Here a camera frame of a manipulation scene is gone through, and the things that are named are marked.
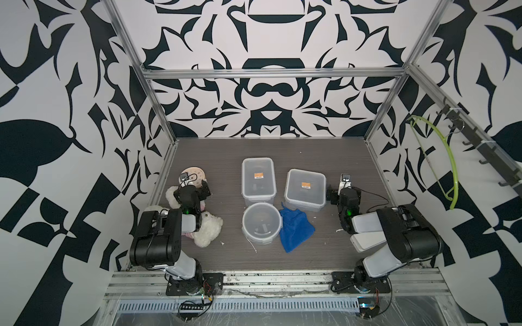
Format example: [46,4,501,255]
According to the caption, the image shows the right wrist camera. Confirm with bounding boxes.
[338,173,352,190]

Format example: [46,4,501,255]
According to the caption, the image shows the green bow saw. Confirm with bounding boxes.
[407,115,460,211]

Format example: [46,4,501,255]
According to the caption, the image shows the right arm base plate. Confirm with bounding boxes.
[330,271,392,294]

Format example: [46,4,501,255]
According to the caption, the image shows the round clear lunch box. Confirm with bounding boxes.
[241,202,283,245]

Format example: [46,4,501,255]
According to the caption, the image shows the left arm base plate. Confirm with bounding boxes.
[166,273,224,296]

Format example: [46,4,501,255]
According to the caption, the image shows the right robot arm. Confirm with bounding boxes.
[326,187,443,287]

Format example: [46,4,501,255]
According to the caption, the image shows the tall rectangular clear lunch box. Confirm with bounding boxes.
[241,157,277,206]

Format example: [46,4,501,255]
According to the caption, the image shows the square clear lunch box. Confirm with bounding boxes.
[284,168,326,212]

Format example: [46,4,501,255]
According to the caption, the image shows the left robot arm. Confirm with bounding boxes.
[129,181,212,286]

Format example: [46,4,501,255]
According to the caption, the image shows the white plush toy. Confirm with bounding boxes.
[165,186,223,248]

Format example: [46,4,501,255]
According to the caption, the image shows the blue microfiber cloth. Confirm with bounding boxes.
[279,205,315,253]

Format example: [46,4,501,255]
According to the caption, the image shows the black wall hook rack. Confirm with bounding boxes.
[438,98,521,196]

